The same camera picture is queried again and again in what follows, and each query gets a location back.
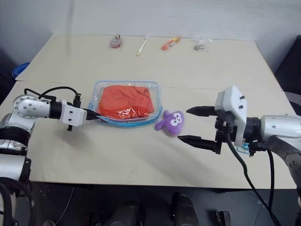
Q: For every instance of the small red item in bag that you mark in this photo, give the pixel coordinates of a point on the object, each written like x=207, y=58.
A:
x=115, y=42

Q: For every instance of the dark rounded shape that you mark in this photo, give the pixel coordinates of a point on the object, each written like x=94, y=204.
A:
x=124, y=214
x=184, y=209

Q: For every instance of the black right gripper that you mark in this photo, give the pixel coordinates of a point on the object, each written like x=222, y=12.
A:
x=223, y=130

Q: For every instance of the purple plush toy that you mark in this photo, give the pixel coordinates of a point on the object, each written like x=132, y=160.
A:
x=172, y=122

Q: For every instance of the orange cloth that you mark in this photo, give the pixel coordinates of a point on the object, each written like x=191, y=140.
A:
x=127, y=101

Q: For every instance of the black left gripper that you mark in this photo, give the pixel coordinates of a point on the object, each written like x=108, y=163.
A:
x=88, y=114

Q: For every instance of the orange wrapped snack packet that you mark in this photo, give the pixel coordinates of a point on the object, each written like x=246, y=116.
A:
x=169, y=42

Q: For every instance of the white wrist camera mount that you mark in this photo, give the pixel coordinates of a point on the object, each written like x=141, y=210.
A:
x=232, y=103
x=71, y=113

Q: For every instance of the small black box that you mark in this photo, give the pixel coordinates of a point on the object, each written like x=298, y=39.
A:
x=224, y=217

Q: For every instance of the clear bag with grey item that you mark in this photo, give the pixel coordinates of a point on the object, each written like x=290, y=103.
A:
x=200, y=43

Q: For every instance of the clear blue-trimmed plastic pouch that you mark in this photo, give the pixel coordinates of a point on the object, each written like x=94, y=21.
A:
x=154, y=103

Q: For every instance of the white yellow toothbrush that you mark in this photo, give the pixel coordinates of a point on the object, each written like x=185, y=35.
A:
x=141, y=46

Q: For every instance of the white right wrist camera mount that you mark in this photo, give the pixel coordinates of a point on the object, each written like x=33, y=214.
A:
x=232, y=103

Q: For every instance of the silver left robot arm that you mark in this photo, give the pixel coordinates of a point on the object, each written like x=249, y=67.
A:
x=28, y=108

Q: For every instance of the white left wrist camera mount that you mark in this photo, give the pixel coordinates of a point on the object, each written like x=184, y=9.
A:
x=71, y=113

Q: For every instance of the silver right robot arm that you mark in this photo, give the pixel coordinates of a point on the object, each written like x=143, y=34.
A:
x=277, y=128

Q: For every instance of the blue plastic basket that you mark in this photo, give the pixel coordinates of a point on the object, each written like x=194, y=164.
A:
x=20, y=70

